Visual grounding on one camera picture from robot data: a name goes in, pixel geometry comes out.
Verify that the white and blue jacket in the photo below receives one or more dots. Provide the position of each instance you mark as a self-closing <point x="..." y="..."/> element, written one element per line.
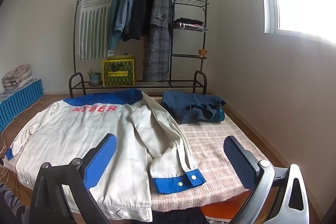
<point x="78" y="134"/>

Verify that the dark cloth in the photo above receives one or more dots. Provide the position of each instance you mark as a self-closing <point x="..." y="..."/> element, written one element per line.
<point x="178" y="216"/>

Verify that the orange hanging cloth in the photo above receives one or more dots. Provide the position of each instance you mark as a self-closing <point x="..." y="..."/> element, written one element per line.
<point x="143" y="50"/>

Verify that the small potted plant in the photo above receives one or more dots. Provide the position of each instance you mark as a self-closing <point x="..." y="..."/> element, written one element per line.
<point x="94" y="78"/>

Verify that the green striped wall cloth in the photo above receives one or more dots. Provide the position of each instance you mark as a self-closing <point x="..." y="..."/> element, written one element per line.
<point x="92" y="19"/>

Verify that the teal hanging jacket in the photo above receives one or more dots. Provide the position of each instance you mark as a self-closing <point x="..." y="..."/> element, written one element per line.
<point x="115" y="14"/>

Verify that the blue slatted crate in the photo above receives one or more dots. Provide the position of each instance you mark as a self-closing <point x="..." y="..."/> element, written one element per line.
<point x="21" y="103"/>

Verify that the folded floral quilt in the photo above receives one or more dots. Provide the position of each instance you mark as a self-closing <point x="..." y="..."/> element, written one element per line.
<point x="17" y="76"/>

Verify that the grey plaid hanging coat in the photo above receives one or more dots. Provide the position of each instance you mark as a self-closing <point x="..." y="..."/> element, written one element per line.
<point x="158" y="50"/>

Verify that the blue denim hanging jacket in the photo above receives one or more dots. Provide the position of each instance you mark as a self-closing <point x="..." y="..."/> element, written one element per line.
<point x="127" y="3"/>

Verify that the black metal clothes rack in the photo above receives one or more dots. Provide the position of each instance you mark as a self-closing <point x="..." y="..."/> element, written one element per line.
<point x="175" y="3"/>

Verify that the small brown teddy bear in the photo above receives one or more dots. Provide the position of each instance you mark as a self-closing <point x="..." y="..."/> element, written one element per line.
<point x="202" y="53"/>

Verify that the grey patterned cloth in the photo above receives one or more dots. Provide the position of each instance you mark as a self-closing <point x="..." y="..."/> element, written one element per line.
<point x="13" y="203"/>

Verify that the folded dark blue denim garment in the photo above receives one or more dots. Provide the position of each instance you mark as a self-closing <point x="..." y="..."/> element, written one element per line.
<point x="189" y="106"/>

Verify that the black hanging coat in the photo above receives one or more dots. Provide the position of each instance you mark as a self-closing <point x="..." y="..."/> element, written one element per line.
<point x="143" y="8"/>

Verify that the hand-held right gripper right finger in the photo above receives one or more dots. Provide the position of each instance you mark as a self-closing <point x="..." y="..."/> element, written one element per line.
<point x="235" y="158"/>

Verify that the yellow and green gift bag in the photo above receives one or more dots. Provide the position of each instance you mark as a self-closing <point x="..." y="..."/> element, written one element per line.
<point x="118" y="73"/>

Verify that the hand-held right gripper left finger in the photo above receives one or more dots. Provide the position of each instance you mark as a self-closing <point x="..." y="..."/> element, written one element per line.
<point x="103" y="161"/>

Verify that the pink checked blanket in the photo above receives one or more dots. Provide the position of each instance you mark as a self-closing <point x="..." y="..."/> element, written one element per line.
<point x="210" y="132"/>

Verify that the folded clothes stack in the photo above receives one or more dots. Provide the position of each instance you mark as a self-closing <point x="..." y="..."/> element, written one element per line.
<point x="187" y="23"/>

